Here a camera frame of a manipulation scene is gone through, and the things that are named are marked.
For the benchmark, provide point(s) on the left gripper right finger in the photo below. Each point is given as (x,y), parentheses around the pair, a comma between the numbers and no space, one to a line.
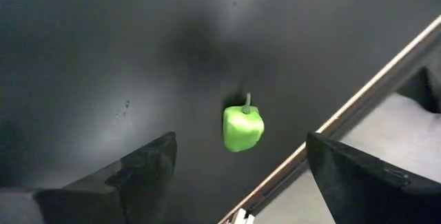
(355,189)

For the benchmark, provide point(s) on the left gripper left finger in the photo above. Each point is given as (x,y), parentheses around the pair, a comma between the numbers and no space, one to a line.
(144,189)

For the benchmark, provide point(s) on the small green pepper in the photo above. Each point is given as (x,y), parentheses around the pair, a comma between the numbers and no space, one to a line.
(241,131)

